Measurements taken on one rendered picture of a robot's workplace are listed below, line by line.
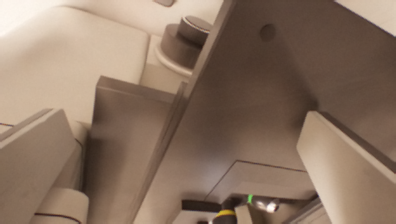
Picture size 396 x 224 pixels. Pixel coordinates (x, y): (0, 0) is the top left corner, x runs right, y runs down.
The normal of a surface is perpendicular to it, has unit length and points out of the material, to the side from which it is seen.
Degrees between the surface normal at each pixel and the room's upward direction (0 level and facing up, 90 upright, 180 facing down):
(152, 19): 0
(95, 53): 90
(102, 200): 0
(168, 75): 0
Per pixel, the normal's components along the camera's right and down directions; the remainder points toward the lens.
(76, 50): 0.37, -0.73
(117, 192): 0.11, 0.65
